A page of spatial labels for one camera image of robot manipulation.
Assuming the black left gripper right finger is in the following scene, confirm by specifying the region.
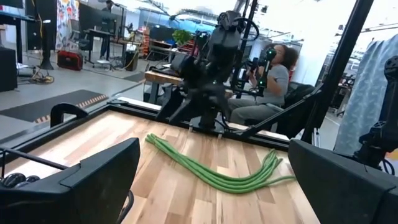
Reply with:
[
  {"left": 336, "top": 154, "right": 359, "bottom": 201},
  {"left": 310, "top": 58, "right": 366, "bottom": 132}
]
[{"left": 287, "top": 139, "right": 398, "bottom": 224}]

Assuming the hazard striped floor mat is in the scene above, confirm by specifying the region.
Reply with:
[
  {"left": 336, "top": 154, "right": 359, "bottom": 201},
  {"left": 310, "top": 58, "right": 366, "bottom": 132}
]
[{"left": 0, "top": 89, "right": 109, "bottom": 124}]

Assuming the black cabinet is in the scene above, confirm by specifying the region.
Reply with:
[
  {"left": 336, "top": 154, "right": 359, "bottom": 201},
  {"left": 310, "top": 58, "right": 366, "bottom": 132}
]
[{"left": 0, "top": 46, "right": 18, "bottom": 93}]

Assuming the black aluminium table frame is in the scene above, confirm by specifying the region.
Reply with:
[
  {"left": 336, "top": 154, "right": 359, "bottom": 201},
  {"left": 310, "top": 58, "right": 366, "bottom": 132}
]
[{"left": 0, "top": 0, "right": 376, "bottom": 152}]

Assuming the wooden table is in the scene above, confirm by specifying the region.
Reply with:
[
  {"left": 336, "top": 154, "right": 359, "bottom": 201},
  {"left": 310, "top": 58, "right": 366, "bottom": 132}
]
[{"left": 144, "top": 70, "right": 185, "bottom": 104}]

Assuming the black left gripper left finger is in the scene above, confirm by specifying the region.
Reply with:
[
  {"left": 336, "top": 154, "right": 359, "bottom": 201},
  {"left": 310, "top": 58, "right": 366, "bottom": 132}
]
[{"left": 0, "top": 138, "right": 141, "bottom": 224}]

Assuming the dark grape bunch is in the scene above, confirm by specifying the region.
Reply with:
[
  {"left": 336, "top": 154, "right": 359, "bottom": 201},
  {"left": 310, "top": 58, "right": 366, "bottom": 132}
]
[{"left": 1, "top": 172, "right": 41, "bottom": 189}]

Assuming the colourful printed cloth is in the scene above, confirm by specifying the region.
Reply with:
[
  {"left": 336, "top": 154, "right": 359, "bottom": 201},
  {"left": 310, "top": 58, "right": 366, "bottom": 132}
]
[{"left": 55, "top": 0, "right": 80, "bottom": 50}]

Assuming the person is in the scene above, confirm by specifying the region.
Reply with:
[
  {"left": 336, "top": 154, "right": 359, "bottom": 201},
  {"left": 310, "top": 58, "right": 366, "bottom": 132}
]
[
  {"left": 228, "top": 43, "right": 300, "bottom": 125},
  {"left": 98, "top": 0, "right": 116, "bottom": 60}
]

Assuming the black chair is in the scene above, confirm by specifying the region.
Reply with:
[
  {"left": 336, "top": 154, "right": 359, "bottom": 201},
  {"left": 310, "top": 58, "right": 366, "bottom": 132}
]
[{"left": 275, "top": 82, "right": 317, "bottom": 139}]

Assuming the blue patterned cloth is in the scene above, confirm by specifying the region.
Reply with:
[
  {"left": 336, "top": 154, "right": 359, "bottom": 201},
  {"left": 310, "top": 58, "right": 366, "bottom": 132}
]
[{"left": 334, "top": 33, "right": 398, "bottom": 156}]

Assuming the silver metal bracket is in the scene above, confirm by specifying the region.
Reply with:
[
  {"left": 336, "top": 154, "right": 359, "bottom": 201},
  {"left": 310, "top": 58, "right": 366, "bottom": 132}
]
[{"left": 312, "top": 126, "right": 322, "bottom": 147}]

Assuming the green plant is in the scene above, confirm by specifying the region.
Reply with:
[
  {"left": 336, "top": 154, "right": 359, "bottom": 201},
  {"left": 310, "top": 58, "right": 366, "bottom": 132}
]
[{"left": 172, "top": 29, "right": 194, "bottom": 47}]

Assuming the black frame bracket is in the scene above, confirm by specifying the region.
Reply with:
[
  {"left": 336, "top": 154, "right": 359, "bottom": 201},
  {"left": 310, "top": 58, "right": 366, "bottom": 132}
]
[{"left": 49, "top": 102, "right": 90, "bottom": 128}]

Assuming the red case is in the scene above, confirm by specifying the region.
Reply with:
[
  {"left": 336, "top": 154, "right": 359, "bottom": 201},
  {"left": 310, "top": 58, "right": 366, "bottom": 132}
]
[{"left": 57, "top": 49, "right": 84, "bottom": 72}]

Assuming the green long beans bundle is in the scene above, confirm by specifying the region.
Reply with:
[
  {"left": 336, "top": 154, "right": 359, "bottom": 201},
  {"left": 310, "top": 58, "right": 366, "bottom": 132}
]
[{"left": 145, "top": 133, "right": 297, "bottom": 195}]

